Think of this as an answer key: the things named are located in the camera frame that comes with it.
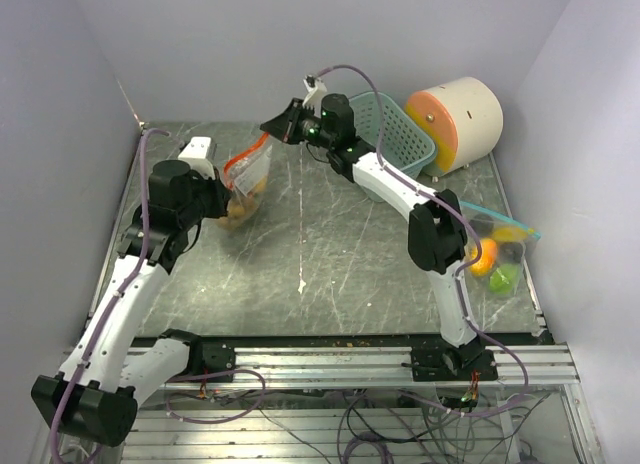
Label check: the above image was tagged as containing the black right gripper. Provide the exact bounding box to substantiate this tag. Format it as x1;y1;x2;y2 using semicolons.
262;99;335;151

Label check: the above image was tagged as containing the clear bag with red zipper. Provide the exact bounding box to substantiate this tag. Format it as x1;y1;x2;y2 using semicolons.
223;133;272;221

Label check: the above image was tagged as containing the orange fake fruit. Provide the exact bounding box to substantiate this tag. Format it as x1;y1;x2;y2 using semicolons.
469;238;499;278
249;176;268;196

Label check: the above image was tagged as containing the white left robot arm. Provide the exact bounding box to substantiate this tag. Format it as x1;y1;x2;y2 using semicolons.
31;158;230;447

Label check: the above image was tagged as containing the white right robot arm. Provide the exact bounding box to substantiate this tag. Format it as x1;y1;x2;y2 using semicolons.
260;93;484;380

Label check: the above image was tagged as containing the dark fake fruit in teal bag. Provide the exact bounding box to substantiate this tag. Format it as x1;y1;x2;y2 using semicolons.
469;213;495;238

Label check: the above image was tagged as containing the orange fake fruit in teal bag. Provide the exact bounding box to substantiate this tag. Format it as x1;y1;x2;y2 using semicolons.
469;238;499;278

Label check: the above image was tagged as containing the clear bag with teal zipper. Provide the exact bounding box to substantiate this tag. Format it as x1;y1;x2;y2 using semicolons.
461;202;541;298

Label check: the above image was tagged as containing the green fake fruit in teal bag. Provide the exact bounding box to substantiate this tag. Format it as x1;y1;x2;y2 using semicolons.
489;263;520;295

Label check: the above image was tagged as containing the light blue perforated plastic basket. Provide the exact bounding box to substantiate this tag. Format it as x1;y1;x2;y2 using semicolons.
349;91;437;179

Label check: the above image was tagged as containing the cream cylinder with orange lid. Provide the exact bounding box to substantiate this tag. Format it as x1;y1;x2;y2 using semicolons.
404;77;504;179

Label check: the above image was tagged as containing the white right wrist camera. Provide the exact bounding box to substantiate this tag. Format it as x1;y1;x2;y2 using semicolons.
303;74;327;109

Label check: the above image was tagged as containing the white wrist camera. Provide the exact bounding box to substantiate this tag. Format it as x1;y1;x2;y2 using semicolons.
177;136;216;179
303;74;327;109

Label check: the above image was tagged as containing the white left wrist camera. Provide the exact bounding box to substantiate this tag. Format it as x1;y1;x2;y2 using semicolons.
177;136;216;179

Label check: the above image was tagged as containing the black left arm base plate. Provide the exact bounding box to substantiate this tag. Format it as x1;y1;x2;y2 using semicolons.
188;337;236;383

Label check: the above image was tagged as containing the aluminium frame rail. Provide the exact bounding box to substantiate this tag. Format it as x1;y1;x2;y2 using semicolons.
54;344;581;390

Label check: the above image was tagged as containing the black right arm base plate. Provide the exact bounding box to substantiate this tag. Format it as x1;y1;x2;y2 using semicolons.
402;343;498;382

